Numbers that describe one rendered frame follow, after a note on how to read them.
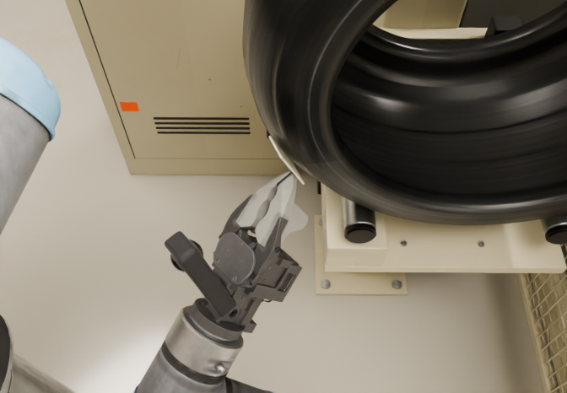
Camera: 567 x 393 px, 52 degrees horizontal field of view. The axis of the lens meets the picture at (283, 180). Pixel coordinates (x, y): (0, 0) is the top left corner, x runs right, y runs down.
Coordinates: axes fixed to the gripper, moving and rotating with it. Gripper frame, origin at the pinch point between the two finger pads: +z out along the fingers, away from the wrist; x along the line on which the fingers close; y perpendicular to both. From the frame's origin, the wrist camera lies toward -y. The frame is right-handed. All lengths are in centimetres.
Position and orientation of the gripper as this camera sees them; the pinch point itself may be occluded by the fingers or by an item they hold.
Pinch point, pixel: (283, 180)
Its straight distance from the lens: 69.6
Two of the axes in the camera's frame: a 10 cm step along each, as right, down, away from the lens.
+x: 5.8, 4.3, -7.0
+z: 5.0, -8.6, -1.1
